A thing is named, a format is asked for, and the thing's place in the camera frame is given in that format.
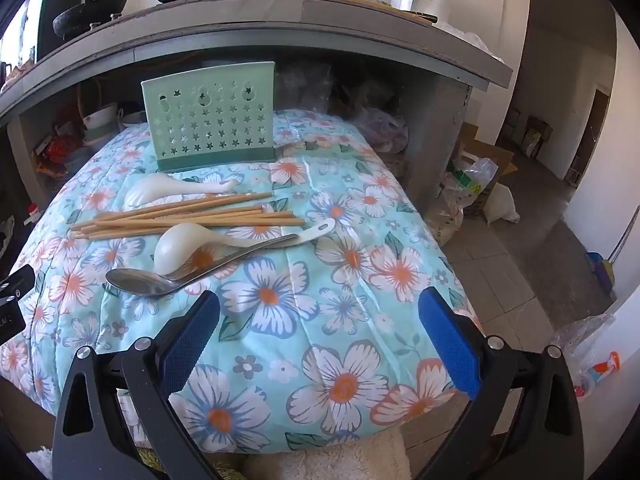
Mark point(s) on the thin metal rod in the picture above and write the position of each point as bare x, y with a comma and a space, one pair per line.
622, 240

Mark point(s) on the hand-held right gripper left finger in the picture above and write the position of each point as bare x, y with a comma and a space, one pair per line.
192, 345

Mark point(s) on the pile of wooden chopsticks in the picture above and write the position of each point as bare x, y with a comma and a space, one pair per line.
200, 217

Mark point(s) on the orange spray bottle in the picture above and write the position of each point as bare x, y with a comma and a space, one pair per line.
600, 370

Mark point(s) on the black wok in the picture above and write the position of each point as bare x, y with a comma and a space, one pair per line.
85, 17

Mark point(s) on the grey concrete counter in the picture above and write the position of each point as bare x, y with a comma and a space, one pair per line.
250, 25

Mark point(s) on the clear bag with green packet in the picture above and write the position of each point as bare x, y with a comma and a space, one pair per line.
465, 195

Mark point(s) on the blue plastic toy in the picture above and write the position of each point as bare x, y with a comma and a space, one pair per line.
600, 275

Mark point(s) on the red snack packets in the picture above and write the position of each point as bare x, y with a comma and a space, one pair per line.
57, 152

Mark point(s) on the metal spoon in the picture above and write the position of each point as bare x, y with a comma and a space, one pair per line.
140, 282

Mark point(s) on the floral quilted blanket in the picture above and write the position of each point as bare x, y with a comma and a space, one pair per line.
300, 310

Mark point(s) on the green perforated utensil holder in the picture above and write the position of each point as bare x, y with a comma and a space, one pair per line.
210, 125

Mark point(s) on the crumpled clear plastic bags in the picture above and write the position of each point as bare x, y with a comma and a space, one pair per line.
305, 85

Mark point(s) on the cardboard box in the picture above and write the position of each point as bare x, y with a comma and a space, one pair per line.
487, 152

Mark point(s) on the pink plastic bag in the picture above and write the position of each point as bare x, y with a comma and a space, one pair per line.
382, 130

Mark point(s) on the white plastic bag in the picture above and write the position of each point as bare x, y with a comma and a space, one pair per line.
472, 42

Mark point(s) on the clear plastic bag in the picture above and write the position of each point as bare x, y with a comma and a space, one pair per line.
580, 340

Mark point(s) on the white sack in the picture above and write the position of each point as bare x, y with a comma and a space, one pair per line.
502, 205

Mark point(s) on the white plastic spoon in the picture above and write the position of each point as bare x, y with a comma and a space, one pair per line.
150, 190
175, 250

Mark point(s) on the pale green bowl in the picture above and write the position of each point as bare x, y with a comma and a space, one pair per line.
100, 134

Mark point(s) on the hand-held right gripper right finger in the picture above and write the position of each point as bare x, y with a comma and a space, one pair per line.
450, 345

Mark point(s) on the white floral bowl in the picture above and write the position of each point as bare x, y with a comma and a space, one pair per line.
100, 116

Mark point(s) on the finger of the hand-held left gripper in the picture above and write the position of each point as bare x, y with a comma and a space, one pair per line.
17, 282

